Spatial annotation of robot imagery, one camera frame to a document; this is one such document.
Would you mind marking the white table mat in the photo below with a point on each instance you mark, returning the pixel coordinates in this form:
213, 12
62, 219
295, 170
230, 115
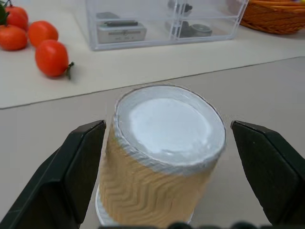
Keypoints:
124, 62

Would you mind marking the silver electronic box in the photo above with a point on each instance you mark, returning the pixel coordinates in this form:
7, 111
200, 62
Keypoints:
121, 33

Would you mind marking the red tomato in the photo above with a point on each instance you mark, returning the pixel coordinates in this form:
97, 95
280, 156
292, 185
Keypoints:
42, 33
16, 17
51, 58
12, 37

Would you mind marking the clear acrylic drawer organizer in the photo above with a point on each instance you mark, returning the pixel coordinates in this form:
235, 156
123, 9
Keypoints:
164, 21

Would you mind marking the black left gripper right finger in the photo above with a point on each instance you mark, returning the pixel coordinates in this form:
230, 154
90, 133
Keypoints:
269, 171

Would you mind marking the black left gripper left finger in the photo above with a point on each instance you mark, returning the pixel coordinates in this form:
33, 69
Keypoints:
59, 181

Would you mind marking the brown ripple paper cup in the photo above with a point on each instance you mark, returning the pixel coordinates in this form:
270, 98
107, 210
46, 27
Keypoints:
164, 155

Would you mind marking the orange wicker basket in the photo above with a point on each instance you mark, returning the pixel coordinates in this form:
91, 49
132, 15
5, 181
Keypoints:
274, 15

